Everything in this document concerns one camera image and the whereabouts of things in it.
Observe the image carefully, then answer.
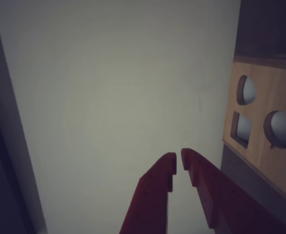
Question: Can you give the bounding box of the wooden shape sorter box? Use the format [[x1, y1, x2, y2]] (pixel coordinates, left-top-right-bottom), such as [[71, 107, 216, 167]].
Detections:
[[220, 55, 286, 231]]

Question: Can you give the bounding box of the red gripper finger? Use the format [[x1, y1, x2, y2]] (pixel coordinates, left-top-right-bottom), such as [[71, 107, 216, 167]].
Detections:
[[180, 147, 286, 234], [118, 152, 177, 234]]

